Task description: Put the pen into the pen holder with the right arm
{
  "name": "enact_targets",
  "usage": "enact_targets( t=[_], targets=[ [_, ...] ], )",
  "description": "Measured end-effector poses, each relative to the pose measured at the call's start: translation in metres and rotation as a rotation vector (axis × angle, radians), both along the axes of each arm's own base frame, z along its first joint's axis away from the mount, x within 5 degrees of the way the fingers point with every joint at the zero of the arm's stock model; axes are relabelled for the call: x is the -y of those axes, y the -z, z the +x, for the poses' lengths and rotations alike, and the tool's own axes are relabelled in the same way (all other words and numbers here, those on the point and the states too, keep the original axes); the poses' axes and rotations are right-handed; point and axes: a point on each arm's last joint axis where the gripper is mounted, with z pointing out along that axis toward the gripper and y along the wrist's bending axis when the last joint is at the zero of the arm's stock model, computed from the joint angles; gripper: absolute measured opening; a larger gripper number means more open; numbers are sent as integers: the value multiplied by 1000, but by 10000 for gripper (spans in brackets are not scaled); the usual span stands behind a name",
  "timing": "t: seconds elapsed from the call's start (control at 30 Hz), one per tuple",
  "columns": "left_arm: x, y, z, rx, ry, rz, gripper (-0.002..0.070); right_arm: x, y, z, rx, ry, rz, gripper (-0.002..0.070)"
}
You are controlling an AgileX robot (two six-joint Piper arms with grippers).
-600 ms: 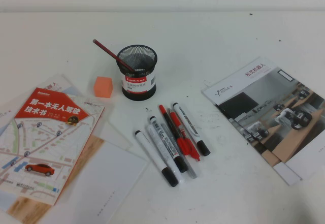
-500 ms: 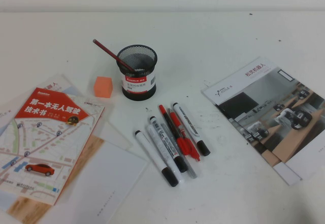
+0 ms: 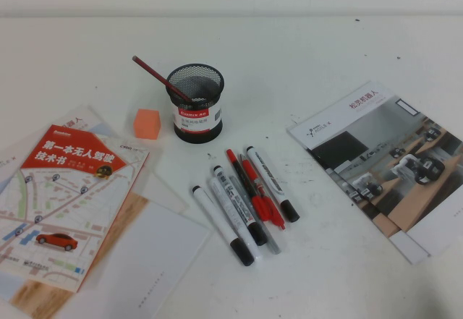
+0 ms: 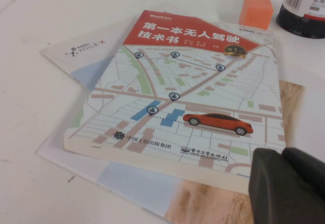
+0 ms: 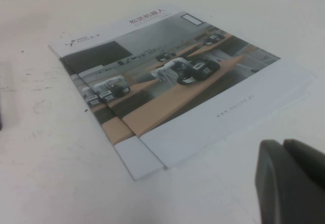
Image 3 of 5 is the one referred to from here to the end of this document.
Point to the translucent white sheet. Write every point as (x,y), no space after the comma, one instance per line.
(162,189)

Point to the plain white paper sheet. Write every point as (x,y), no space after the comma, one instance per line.
(159,254)

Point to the grey pen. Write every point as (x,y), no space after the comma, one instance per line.
(273,245)

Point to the shrink-wrapped white marker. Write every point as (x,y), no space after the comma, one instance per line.
(222,203)

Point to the white booklet under brochure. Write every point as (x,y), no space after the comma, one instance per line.
(416,248)

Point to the white whiteboard marker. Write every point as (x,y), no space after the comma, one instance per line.
(269,178)

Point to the orange car map book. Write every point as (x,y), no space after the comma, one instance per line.
(68,203)

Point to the orange foam cube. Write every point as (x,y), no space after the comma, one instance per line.
(146,124)

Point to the AgileX robot photo brochure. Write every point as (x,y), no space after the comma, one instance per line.
(380,160)

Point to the barcode white marker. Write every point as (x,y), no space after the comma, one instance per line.
(235,199)

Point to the wood print brochure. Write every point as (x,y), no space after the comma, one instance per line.
(40,297)

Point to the red gel pen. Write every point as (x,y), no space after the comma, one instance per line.
(258,192)

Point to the black and red pen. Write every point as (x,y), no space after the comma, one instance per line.
(243,176)

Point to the plain white marker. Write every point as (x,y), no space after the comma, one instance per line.
(217,221)

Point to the red pencil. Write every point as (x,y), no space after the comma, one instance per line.
(152,71)

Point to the black mesh pen holder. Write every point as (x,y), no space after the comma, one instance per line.
(197,125)

